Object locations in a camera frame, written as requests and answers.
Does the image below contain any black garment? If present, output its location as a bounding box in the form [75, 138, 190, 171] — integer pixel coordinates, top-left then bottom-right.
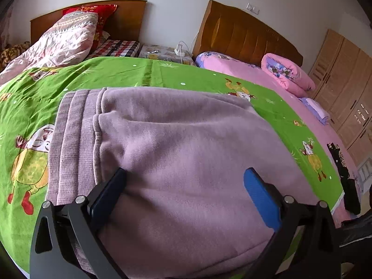
[327, 142, 362, 214]

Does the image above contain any tiger striped blanket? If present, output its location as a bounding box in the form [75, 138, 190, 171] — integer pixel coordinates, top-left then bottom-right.
[0, 43, 31, 72]

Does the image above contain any padded brown headboard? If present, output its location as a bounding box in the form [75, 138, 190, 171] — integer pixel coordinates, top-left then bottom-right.
[192, 0, 304, 67]

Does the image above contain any light wooden wardrobe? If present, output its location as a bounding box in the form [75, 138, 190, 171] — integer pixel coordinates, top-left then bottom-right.
[308, 29, 372, 163]

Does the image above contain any folded lilac cloth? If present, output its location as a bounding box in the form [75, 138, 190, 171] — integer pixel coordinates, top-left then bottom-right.
[299, 96, 331, 126]

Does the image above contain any pink floral quilt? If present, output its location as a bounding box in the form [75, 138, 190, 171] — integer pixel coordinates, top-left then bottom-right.
[0, 12, 99, 86]

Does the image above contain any person's black jacket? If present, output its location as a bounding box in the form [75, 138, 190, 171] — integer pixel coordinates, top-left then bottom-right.
[339, 192, 372, 250]

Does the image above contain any white cable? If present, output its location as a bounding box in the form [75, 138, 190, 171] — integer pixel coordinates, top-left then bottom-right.
[179, 33, 199, 64]

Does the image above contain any lilac knitted sweater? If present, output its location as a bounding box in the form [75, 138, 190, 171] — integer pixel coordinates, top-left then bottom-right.
[46, 87, 320, 279]

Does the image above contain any checked bedsheet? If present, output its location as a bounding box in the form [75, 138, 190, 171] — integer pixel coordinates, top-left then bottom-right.
[87, 39, 141, 59]

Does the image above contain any red pillow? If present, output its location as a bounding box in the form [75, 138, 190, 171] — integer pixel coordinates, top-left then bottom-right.
[62, 4, 118, 53]

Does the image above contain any nightstand with floral cover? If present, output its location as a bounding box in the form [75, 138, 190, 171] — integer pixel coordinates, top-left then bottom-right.
[138, 43, 196, 66]

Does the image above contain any pink bedsheet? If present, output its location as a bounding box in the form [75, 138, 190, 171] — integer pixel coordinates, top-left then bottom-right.
[195, 51, 364, 210]

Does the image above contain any green cartoon printed blanket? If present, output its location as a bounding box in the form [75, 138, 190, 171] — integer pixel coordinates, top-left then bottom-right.
[0, 56, 346, 268]

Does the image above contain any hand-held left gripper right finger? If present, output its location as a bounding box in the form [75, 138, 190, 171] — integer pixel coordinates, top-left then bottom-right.
[243, 167, 342, 279]

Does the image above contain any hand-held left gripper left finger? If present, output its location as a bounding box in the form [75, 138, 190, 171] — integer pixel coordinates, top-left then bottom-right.
[29, 167, 128, 279]

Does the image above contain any plain wooden headboard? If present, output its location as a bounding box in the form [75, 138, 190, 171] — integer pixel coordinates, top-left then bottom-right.
[30, 0, 148, 45]

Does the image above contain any white slatted object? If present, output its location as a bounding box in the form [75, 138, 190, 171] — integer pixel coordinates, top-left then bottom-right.
[357, 158, 372, 188]

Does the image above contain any rolled pink quilt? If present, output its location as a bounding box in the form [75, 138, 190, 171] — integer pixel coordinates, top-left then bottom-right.
[261, 53, 317, 97]

